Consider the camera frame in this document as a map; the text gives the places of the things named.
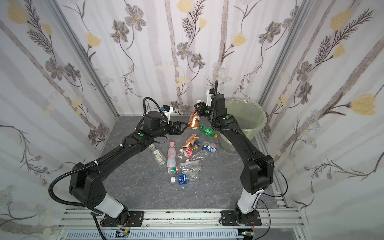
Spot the clear bottle blue label white cap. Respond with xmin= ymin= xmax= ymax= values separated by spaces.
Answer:
xmin=171 ymin=172 xmax=199 ymax=185

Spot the aluminium frame rail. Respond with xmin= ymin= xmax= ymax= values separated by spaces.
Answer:
xmin=56 ymin=209 xmax=310 ymax=240

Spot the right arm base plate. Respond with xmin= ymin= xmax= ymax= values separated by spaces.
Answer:
xmin=219 ymin=209 xmax=262 ymax=227

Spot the mesh bin with green bag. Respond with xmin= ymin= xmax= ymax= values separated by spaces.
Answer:
xmin=226 ymin=99 xmax=267 ymax=140

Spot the white bottle red cap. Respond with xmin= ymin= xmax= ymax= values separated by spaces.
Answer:
xmin=167 ymin=141 xmax=176 ymax=168

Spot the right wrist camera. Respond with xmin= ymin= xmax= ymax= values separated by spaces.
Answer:
xmin=206 ymin=90 xmax=214 ymax=107

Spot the orange copper label bottle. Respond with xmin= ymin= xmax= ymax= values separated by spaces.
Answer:
xmin=182 ymin=134 xmax=200 ymax=149

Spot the brown label bottle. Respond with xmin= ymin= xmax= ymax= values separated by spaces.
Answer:
xmin=189 ymin=110 xmax=201 ymax=130

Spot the clear bottle green label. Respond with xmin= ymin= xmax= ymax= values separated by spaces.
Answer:
xmin=149 ymin=144 xmax=166 ymax=166

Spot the green soda bottle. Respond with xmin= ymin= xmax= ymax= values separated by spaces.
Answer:
xmin=198 ymin=124 xmax=218 ymax=138

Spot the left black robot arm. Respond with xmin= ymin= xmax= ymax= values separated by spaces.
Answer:
xmin=69 ymin=111 xmax=189 ymax=226

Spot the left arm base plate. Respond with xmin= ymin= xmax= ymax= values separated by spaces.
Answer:
xmin=100 ymin=211 xmax=145 ymax=228

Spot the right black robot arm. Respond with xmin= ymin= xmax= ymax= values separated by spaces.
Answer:
xmin=195 ymin=90 xmax=274 ymax=225

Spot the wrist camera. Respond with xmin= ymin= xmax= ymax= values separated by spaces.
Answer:
xmin=161 ymin=105 xmax=174 ymax=124
xmin=206 ymin=90 xmax=214 ymax=107

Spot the crushed bottle blue cap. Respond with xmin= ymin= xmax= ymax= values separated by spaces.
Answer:
xmin=195 ymin=141 xmax=218 ymax=153

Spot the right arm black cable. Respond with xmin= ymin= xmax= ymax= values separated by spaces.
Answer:
xmin=254 ymin=158 xmax=289 ymax=240

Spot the clear bottle green cap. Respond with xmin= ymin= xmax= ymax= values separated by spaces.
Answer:
xmin=168 ymin=161 xmax=202 ymax=175

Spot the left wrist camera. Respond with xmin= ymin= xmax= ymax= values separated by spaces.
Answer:
xmin=161 ymin=105 xmax=174 ymax=124

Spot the crushed bottle red label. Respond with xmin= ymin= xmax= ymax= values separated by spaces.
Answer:
xmin=176 ymin=146 xmax=209 ymax=163

